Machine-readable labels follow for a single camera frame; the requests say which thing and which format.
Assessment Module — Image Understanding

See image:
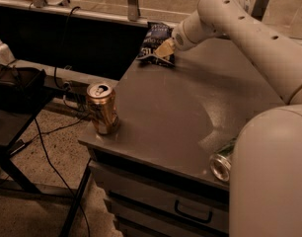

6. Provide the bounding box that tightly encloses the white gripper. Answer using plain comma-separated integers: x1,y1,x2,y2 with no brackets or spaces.
154,10,223,58

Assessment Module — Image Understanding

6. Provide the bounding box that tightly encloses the blue chip bag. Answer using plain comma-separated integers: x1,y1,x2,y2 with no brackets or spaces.
136,22,175,67

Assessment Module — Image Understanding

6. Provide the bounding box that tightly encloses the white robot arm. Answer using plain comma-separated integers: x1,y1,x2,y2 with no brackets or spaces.
156,0,302,237

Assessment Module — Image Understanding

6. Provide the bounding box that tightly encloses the orange soda can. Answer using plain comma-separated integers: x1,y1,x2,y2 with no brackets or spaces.
86,83,119,135

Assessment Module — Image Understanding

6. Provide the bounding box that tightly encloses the black bag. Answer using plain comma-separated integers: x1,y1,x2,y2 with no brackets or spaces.
0,64,46,113

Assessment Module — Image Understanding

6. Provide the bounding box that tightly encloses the grey drawer cabinet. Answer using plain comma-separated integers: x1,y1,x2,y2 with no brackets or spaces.
88,148,231,237

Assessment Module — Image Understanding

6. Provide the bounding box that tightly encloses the white spray bottle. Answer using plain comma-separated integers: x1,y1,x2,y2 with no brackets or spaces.
0,40,16,64

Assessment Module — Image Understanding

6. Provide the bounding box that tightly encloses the black side table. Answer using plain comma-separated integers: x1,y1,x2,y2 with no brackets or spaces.
0,87,54,194

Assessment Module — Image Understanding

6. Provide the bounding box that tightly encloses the black cable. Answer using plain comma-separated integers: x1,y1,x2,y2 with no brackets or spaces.
12,6,92,237

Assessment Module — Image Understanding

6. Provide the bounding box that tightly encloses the black drawer handle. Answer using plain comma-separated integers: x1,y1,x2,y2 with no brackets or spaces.
174,199,213,224

